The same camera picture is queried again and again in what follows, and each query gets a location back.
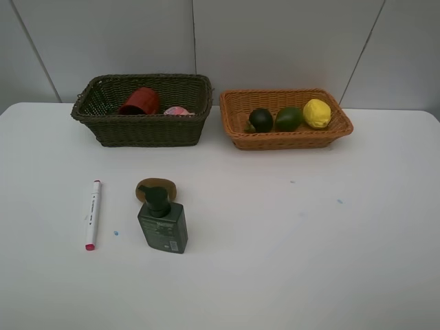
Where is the brown kiwi fruit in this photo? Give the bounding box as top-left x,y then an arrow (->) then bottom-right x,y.
135,177 -> 177,203

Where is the dark green mangosteen fruit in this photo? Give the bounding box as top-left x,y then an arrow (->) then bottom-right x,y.
244,108 -> 274,133

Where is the pink dish soap bottle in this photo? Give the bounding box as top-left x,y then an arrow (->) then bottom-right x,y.
164,106 -> 195,116

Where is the dark green pump bottle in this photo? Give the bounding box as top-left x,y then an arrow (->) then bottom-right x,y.
137,185 -> 188,254

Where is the green lime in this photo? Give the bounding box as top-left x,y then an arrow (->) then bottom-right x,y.
275,107 -> 303,132

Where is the red plastic cup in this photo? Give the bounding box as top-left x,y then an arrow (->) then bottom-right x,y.
118,87 -> 160,116

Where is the yellow lemon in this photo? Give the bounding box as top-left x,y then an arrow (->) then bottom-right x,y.
302,99 -> 331,129

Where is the white marker with red caps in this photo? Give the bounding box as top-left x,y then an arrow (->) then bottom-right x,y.
85,180 -> 102,251

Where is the orange wicker basket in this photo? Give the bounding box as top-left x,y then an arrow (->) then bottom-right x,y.
219,89 -> 353,151

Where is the dark brown wicker basket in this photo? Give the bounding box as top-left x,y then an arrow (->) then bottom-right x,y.
71,74 -> 212,147

